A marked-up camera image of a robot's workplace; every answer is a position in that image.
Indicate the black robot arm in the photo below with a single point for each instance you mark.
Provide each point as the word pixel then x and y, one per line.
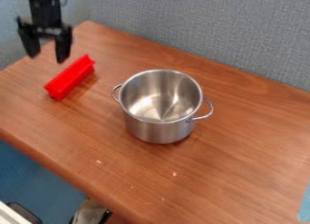
pixel 44 2

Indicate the white black device corner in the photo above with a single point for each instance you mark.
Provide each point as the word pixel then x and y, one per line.
pixel 15 214

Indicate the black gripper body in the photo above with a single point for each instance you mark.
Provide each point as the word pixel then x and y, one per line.
pixel 43 24

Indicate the red plastic block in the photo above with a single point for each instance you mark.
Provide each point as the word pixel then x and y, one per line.
pixel 69 77

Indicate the grey black object under table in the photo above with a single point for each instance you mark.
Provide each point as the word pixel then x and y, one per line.
pixel 91 213

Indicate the stainless steel pot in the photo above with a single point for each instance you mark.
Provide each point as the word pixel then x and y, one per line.
pixel 161 101

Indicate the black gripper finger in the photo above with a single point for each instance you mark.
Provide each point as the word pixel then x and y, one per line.
pixel 29 40
pixel 63 47

